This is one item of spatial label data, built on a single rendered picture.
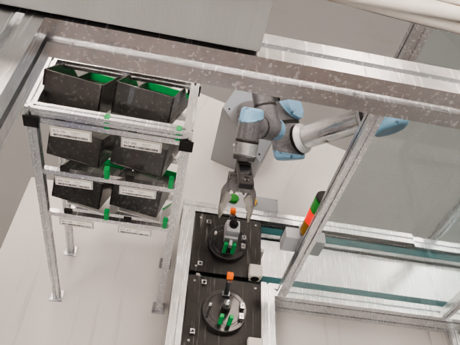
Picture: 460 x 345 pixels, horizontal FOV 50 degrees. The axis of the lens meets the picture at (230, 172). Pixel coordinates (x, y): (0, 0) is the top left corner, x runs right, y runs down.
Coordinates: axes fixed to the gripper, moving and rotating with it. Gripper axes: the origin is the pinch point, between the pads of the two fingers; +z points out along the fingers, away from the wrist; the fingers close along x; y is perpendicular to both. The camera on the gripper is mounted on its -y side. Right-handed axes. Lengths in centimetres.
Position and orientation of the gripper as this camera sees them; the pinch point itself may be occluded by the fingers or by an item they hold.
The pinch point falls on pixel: (234, 218)
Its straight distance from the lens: 158.5
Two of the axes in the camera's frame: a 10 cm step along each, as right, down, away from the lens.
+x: -9.8, -1.6, -1.2
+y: -1.0, -1.3, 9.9
